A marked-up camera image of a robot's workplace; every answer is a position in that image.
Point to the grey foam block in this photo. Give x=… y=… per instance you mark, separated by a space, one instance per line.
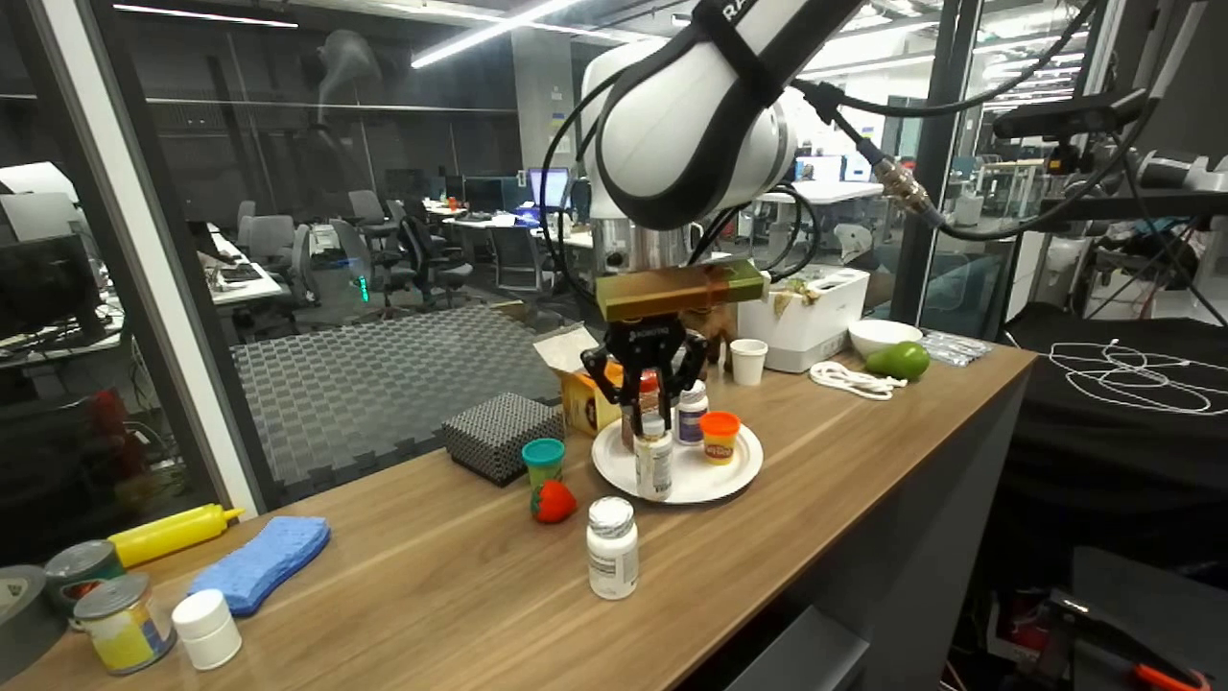
x=490 y=433

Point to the dark tin can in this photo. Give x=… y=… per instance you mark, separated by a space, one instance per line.
x=76 y=569

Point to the white paper plate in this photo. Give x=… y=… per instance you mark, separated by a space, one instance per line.
x=692 y=474

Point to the grey tape roll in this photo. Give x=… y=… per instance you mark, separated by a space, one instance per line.
x=26 y=619

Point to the yellow mustard bottle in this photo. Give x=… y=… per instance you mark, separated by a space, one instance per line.
x=171 y=536

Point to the green lime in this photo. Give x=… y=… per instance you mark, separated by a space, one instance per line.
x=903 y=360

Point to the white pill bottle blue label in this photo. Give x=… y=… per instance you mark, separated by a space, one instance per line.
x=692 y=404

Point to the white paper cup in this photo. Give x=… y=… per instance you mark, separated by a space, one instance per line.
x=749 y=353

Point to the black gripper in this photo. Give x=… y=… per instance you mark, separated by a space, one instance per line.
x=649 y=344

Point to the yellow tea bag box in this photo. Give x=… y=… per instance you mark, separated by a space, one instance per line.
x=580 y=404

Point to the white pill bottle front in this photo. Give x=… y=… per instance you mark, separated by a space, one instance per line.
x=612 y=545

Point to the blue sponge cloth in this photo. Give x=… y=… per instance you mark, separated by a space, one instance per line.
x=253 y=569

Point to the small white jar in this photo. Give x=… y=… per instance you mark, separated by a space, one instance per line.
x=204 y=632

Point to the red orange ball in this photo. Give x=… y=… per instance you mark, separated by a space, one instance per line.
x=552 y=504

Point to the white bowl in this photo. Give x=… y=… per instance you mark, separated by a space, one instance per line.
x=872 y=336

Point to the white pill bottle green label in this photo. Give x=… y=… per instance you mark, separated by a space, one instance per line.
x=652 y=465

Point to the teal lid small tub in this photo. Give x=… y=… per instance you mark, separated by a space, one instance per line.
x=542 y=459

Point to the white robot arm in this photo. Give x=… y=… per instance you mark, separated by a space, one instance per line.
x=692 y=128

